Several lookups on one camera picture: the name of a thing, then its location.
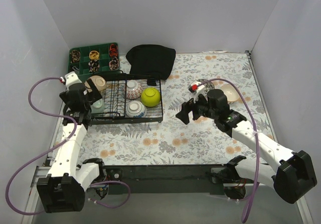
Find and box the white blue patterned bowl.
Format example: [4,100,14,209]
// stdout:
[126,100,146,118]

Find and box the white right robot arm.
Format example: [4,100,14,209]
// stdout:
[176,89,317,204]

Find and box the green compartment tray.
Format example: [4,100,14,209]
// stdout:
[67,42,122,82]

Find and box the beige tan bowl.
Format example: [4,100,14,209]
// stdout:
[89,75,107,96]

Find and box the white red patterned bowl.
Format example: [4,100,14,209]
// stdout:
[126,80,143,99]

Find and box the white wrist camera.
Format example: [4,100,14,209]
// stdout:
[189,81,205,103]
[60,71,81,88]

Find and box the black wire dish rack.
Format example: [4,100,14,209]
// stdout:
[91,72,164,125]

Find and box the floral brown leaf bowl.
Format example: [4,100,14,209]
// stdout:
[197,78,215,95]

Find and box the black cloth bag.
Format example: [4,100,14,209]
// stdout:
[126,44,176,80]

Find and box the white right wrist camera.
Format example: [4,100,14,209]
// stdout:
[189,81,205,103]

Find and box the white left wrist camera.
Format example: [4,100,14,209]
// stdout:
[60,71,81,88]

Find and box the floral table mat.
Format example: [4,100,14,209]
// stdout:
[78,53,274,165]

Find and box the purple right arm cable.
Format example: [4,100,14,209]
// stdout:
[198,78,260,223]

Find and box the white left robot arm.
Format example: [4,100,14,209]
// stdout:
[37,74,107,213]

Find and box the black base bar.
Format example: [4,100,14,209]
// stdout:
[104,164,243,195]

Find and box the yellow-green bowl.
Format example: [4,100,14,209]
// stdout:
[141,87,161,107]

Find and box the celadon green bowl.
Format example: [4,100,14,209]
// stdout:
[91,99,104,114]

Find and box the white pink interior bowl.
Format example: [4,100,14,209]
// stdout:
[220,84,240,104]

